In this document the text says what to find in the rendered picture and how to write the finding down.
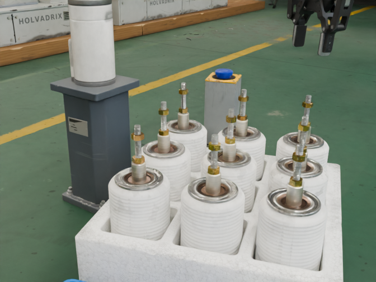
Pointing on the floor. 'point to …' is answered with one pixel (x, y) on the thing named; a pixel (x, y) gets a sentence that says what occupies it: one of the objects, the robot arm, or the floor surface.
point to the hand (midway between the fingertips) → (311, 43)
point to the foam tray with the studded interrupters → (325, 273)
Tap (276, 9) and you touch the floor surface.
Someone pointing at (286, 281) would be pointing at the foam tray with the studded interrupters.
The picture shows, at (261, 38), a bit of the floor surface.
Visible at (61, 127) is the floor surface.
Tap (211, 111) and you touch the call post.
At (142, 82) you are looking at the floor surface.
